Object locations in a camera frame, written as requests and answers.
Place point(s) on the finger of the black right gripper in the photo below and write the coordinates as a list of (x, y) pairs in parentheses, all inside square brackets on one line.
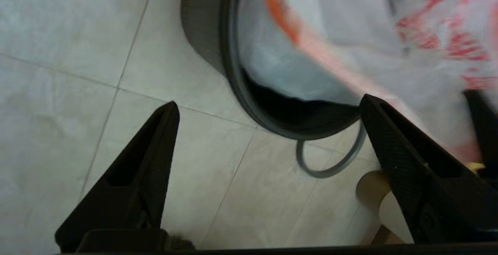
[(488, 138)]

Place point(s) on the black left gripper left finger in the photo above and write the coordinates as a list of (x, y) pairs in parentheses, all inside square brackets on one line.
[(132, 200)]

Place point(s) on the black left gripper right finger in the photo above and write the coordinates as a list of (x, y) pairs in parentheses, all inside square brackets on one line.
[(435, 200)]

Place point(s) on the yellow shopping bag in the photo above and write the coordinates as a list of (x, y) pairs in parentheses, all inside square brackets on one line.
[(475, 166)]

